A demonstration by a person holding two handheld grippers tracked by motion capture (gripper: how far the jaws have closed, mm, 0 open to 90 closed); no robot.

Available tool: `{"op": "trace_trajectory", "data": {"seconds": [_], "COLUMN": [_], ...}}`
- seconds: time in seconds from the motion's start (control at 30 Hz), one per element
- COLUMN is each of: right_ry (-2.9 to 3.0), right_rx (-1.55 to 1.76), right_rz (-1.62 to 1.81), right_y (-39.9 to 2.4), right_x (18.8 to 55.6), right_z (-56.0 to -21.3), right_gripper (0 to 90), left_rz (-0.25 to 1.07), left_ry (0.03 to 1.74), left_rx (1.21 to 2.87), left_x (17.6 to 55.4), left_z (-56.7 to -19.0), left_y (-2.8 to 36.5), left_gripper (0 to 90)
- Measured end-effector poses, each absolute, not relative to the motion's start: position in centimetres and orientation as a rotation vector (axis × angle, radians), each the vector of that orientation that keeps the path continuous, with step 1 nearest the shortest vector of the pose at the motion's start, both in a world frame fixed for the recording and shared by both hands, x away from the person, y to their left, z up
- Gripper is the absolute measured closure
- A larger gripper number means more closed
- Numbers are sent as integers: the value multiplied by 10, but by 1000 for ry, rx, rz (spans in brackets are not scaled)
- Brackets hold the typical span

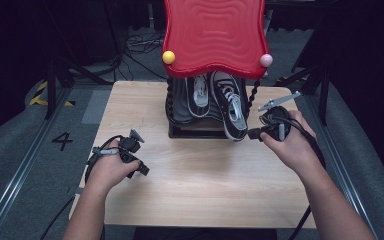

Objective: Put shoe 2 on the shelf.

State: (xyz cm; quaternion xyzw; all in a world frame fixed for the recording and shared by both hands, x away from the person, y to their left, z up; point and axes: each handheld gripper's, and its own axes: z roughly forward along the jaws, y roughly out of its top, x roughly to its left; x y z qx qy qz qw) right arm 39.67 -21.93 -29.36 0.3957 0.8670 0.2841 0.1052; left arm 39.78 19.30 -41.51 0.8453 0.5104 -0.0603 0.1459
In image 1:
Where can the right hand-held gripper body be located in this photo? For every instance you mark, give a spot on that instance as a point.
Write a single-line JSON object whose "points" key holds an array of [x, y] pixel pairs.
{"points": [[275, 125]]}

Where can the red shoe rack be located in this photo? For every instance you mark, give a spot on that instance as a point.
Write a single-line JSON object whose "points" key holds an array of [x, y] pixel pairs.
{"points": [[215, 33]]}

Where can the person's right hand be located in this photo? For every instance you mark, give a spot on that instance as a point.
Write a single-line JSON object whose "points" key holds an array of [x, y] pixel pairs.
{"points": [[293, 150]]}

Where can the black canvas sneaker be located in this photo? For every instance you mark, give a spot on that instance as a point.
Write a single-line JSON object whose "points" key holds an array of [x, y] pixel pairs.
{"points": [[230, 103], [198, 95]]}

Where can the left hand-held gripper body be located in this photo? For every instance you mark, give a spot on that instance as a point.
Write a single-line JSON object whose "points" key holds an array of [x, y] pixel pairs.
{"points": [[129, 145]]}

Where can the yellow black floor tape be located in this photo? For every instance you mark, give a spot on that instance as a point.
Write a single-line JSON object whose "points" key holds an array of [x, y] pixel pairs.
{"points": [[38, 98]]}

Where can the person's dark clothing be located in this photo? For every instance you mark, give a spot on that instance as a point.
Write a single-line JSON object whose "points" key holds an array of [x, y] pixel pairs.
{"points": [[206, 234]]}

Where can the person's left hand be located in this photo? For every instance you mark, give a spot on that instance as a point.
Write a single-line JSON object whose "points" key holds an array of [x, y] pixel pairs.
{"points": [[108, 171]]}

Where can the black metal stand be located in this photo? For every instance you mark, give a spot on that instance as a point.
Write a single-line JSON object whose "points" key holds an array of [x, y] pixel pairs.
{"points": [[51, 86], [323, 90]]}

